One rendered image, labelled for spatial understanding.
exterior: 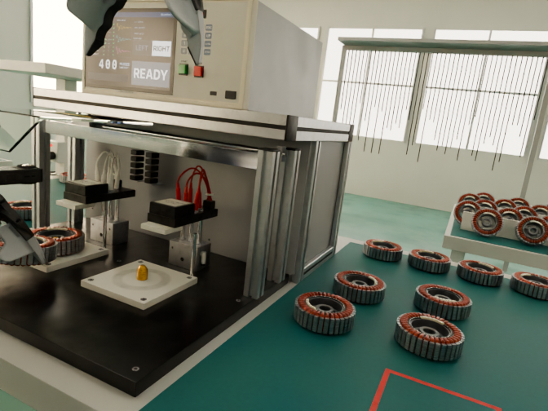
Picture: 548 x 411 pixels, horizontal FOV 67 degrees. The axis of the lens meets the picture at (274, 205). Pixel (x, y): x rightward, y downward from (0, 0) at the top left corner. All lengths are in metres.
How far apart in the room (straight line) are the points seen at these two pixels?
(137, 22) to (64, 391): 0.71
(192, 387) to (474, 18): 6.90
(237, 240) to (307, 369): 0.42
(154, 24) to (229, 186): 0.38
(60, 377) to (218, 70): 0.58
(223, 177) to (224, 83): 0.24
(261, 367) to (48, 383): 0.28
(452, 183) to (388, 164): 1.03
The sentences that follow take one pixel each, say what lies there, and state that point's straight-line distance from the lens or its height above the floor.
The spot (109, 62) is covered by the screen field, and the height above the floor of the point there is 1.19.
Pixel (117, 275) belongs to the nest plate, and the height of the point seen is 0.78.
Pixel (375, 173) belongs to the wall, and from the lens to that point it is 7.14.
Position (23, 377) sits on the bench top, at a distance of 0.67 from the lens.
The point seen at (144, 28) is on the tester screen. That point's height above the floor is 1.26.
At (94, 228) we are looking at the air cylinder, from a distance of 1.08.
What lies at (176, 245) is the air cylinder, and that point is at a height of 0.82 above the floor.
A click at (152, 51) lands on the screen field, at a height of 1.21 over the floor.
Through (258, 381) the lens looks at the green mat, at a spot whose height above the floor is 0.75.
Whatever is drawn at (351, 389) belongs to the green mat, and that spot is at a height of 0.75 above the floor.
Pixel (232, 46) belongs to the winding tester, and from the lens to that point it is 0.83.
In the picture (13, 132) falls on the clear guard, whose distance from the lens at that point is 0.82.
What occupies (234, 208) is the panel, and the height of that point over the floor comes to 0.89.
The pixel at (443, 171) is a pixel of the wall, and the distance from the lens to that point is 6.99.
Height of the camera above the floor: 1.10
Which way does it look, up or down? 12 degrees down
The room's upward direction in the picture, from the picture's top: 7 degrees clockwise
